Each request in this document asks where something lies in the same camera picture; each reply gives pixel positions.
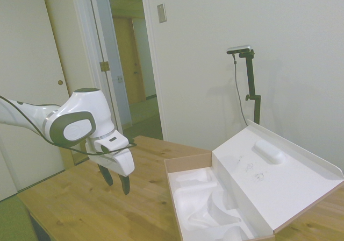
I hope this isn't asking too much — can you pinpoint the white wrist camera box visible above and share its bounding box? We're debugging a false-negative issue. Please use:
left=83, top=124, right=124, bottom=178
left=96, top=131, right=128, bottom=154

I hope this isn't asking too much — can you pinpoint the white closet door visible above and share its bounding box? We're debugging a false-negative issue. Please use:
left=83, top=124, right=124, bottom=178
left=0, top=0, right=91, bottom=203

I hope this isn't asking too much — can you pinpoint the grey camera cable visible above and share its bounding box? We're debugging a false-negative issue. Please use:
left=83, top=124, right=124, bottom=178
left=232, top=54, right=249, bottom=127

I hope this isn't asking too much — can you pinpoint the grey exterior camera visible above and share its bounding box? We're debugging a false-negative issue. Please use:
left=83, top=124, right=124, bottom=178
left=226, top=45, right=252, bottom=55

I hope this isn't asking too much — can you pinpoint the white moulded foam insert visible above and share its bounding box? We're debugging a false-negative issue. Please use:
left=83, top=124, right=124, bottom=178
left=168, top=166, right=256, bottom=241

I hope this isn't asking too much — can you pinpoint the metal wall switch plate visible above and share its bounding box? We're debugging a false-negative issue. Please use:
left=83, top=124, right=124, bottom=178
left=157, top=3, right=167, bottom=24

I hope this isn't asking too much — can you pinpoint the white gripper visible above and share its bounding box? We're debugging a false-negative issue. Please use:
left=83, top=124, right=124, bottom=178
left=85, top=137, right=135, bottom=196

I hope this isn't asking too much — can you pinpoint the black camera stand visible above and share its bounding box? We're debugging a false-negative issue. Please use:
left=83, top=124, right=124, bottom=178
left=239, top=49, right=261, bottom=125

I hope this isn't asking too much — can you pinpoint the open white cardboard box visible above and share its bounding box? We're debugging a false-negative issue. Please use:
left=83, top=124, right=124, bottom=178
left=163, top=119, right=344, bottom=241

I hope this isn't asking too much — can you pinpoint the wooden hallway door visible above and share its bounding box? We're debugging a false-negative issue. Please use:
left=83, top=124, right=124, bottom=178
left=112, top=16, right=147, bottom=104

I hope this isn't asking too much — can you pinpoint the white open door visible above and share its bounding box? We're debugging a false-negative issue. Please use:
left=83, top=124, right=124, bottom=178
left=87, top=0, right=133, bottom=131

